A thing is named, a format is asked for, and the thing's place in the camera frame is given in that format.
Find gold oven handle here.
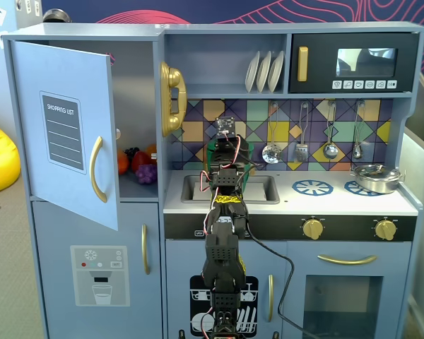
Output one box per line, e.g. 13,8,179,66
317,254,378,266

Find purple toy grapes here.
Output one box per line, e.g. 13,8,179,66
135,164,159,185

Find white toy plate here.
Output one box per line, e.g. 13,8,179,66
245,50,261,93
267,50,285,93
256,50,272,93

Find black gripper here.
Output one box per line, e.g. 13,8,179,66
208,135,252,171

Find metal ladle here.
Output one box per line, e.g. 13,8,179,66
322,100,339,160

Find blue wooden toy kitchen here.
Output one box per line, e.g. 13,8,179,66
0,21,424,339

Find blue ice dispenser door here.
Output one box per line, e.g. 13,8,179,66
31,201,162,339

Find gold stove knob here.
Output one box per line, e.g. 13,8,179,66
302,218,324,241
374,218,398,242

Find gold dishwasher handle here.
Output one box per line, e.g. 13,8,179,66
267,274,275,322

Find metal skimmer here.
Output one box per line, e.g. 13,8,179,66
261,102,283,165

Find red toy strawberry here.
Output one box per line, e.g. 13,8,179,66
131,150,153,172

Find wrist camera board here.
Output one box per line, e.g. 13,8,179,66
214,117,237,137

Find blue oven door with window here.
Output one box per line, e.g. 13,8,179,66
285,242,413,339

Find round metal object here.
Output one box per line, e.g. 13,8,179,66
42,8,72,24

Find toy microwave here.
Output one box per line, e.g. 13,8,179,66
289,32,420,95

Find long gold curved door handle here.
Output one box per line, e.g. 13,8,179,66
89,136,109,204

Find steel pot lid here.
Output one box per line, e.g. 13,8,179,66
353,164,401,181

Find short gold fridge handle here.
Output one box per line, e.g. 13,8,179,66
141,223,151,275

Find metal spoon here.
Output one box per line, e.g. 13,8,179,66
352,100,365,160

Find grey toy sink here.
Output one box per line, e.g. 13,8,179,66
179,174,281,205

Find blue dishwasher door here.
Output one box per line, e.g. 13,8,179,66
165,239,287,339

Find gold toy telephone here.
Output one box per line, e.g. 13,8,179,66
158,61,188,138

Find steel toy pot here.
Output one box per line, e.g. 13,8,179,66
349,164,407,195

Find yellow bean bag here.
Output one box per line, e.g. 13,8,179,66
0,116,21,197

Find gold microwave handle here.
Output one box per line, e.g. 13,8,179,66
297,46,310,82

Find metal slotted spatula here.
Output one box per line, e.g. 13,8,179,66
293,102,310,164

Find blue shopping list door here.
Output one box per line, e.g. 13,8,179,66
9,40,120,232

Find black camera cable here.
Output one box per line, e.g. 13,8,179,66
245,211,321,339

